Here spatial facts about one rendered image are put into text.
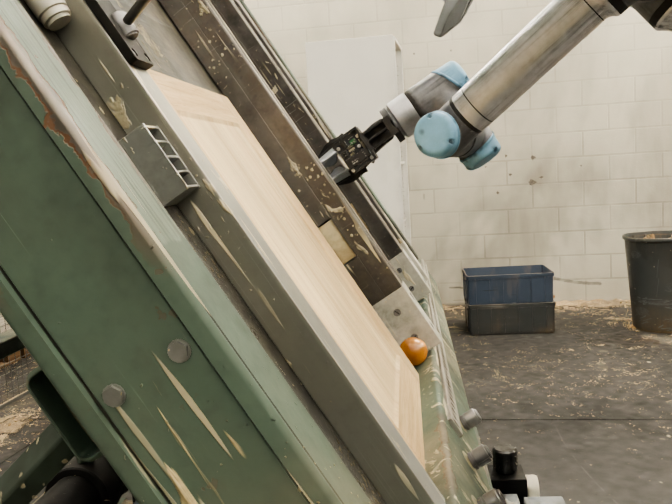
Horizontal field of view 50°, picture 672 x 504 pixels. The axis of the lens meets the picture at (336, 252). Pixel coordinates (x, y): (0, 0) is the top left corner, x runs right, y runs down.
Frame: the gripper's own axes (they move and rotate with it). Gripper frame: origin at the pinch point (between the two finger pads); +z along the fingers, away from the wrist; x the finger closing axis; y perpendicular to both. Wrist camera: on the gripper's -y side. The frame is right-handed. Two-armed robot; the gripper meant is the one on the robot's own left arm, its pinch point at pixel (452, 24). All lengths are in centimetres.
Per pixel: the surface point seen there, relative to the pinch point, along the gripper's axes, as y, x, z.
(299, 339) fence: 1.3, -5.9, 31.0
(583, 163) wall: -83, -557, -23
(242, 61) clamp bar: 38, -66, 10
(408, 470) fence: -13.4, -6.9, 38.2
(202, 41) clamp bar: 46, -65, 10
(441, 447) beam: -18, -26, 42
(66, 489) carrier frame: 34, -52, 91
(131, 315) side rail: 8.4, 19.3, 26.0
